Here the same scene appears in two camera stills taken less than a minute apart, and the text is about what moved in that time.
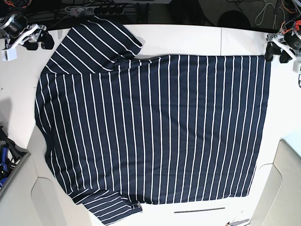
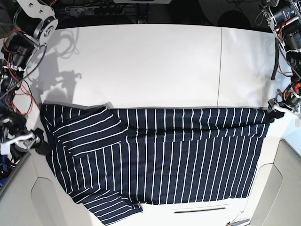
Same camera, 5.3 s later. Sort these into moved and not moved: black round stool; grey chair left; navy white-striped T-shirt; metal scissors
Moved: navy white-striped T-shirt
Not moved: grey chair left; black round stool; metal scissors
